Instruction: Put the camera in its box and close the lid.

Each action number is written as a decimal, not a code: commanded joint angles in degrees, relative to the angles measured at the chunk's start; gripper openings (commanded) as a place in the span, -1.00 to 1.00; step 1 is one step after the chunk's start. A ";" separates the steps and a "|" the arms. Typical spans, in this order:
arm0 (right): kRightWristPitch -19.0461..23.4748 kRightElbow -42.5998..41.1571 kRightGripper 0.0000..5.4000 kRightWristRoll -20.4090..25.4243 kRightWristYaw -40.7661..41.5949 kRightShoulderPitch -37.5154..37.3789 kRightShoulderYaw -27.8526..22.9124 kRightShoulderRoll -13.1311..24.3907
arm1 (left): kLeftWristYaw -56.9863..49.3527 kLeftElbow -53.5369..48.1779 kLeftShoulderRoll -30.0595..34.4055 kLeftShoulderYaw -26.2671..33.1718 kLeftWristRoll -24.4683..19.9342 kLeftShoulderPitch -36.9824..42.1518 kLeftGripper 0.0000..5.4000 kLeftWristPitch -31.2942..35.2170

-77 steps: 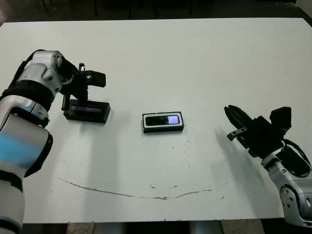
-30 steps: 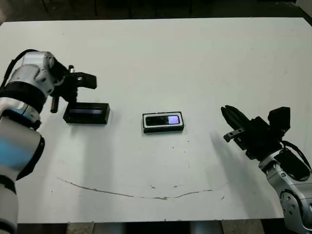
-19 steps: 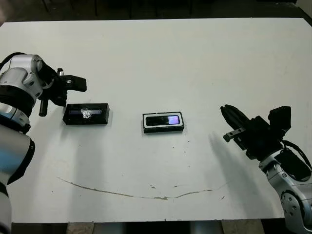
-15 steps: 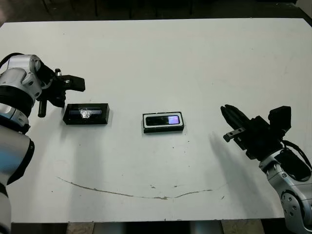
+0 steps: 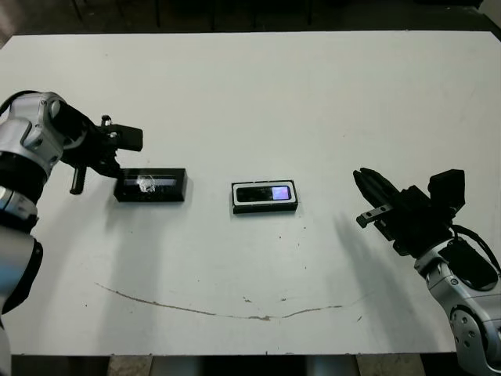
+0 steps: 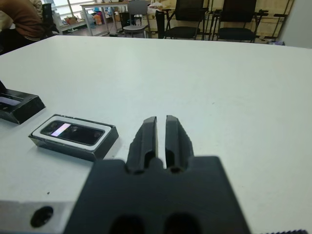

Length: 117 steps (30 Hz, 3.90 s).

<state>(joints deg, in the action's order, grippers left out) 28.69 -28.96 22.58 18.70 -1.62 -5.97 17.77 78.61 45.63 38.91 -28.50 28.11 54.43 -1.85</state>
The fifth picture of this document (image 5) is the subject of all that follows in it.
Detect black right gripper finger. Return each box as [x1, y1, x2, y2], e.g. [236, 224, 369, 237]
[360, 167, 405, 206]
[353, 168, 393, 209]

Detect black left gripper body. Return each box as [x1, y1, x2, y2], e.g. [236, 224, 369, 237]
[64, 114, 119, 195]

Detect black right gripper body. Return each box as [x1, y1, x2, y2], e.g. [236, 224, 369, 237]
[356, 185, 456, 258]

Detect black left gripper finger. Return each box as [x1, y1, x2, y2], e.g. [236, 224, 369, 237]
[92, 154, 124, 179]

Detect black box lid with print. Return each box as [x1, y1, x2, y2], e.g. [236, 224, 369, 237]
[113, 167, 187, 204]

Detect black box base white insert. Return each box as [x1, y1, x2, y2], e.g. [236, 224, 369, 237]
[230, 178, 301, 215]

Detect grey robot right leg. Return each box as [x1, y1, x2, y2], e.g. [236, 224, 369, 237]
[307, 355, 358, 376]

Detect grey robot leg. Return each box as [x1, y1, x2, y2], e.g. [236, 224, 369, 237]
[150, 355, 204, 376]
[307, 355, 358, 376]

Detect grey robot left leg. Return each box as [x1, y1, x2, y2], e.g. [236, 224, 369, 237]
[150, 355, 204, 376]

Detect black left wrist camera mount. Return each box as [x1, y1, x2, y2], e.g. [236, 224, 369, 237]
[112, 124, 144, 153]

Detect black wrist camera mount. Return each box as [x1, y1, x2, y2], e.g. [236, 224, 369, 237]
[112, 124, 144, 153]
[428, 168, 467, 215]

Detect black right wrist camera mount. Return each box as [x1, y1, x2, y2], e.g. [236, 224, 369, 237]
[428, 168, 467, 215]

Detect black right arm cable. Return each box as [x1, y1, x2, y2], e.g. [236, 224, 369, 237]
[449, 223, 501, 275]

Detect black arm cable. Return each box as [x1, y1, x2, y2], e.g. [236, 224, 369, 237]
[449, 223, 501, 275]
[0, 90, 44, 117]

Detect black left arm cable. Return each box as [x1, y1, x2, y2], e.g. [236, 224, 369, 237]
[0, 90, 44, 117]

